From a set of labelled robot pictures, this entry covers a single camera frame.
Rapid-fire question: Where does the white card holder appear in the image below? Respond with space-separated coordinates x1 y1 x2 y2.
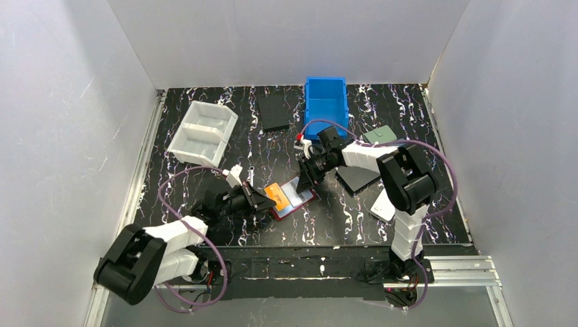
370 189 396 222

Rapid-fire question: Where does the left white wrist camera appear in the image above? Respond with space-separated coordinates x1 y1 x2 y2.
223 164 243 188

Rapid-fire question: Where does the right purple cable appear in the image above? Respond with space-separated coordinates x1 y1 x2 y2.
300 119 459 312

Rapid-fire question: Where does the red card holder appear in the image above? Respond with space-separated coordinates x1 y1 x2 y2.
271 176 316 221

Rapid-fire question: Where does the purple cable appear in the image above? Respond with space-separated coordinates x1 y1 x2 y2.
153 166 231 315
300 119 459 312

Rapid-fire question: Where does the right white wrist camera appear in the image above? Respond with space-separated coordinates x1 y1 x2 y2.
294 134 312 159

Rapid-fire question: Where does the metal wrench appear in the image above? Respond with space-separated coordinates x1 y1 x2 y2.
247 166 255 186

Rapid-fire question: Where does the orange credit card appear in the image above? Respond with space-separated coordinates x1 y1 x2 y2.
264 183 291 211

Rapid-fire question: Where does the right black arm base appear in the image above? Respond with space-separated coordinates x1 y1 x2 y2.
356 257 435 310

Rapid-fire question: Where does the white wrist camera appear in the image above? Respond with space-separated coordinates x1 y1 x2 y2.
294 134 312 159
223 164 243 188

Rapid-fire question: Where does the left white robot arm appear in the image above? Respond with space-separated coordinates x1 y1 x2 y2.
93 182 275 305

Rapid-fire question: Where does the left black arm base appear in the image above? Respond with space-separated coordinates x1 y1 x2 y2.
153 254 224 292

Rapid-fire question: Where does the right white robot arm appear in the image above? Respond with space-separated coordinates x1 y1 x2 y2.
296 126 439 267

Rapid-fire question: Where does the white divided tray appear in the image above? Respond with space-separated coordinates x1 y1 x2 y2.
168 101 238 168

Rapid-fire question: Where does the aluminium frame rail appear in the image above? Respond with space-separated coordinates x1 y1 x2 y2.
84 255 514 326

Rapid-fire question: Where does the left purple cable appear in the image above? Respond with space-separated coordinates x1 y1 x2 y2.
153 166 231 315

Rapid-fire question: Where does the blue plastic bin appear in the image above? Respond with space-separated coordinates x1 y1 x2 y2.
304 76 349 129

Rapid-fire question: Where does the black foam pad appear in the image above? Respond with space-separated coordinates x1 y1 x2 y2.
257 95 290 133

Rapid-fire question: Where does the green card holder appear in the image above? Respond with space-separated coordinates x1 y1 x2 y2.
363 125 397 144

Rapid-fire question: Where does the black notebook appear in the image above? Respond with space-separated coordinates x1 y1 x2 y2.
335 167 380 196

